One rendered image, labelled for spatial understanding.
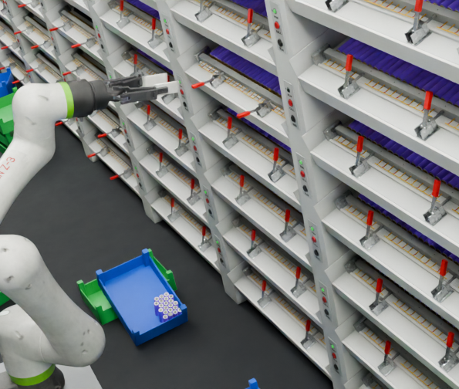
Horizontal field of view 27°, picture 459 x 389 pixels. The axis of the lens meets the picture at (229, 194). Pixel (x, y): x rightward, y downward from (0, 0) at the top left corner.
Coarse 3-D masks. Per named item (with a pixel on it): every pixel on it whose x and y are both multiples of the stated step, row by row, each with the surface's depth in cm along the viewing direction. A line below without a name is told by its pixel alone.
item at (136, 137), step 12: (96, 0) 343; (96, 36) 358; (108, 36) 350; (108, 48) 352; (120, 108) 368; (120, 120) 375; (132, 132) 370; (132, 144) 374; (132, 156) 381; (144, 180) 381; (144, 192) 386; (144, 204) 394; (156, 216) 390
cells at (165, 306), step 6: (168, 294) 332; (156, 300) 330; (162, 300) 330; (168, 300) 330; (156, 306) 330; (162, 306) 329; (168, 306) 329; (174, 306) 328; (156, 312) 332; (162, 312) 327; (168, 312) 328; (174, 312) 327; (180, 312) 327; (162, 318) 330; (168, 318) 327
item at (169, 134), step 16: (128, 112) 366; (144, 112) 360; (160, 112) 351; (144, 128) 353; (160, 128) 348; (176, 128) 340; (160, 144) 341; (176, 144) 336; (176, 160) 335; (192, 160) 325
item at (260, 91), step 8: (200, 56) 287; (208, 56) 284; (208, 64) 284; (216, 64) 279; (224, 72) 274; (232, 72) 272; (240, 80) 267; (248, 80) 265; (240, 88) 266; (248, 88) 264; (256, 88) 260; (264, 96) 257; (272, 96) 254; (280, 104) 250
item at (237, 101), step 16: (192, 48) 288; (208, 48) 288; (192, 64) 290; (192, 80) 288; (224, 96) 269; (240, 96) 266; (240, 112) 265; (272, 112) 253; (272, 128) 248; (288, 144) 246
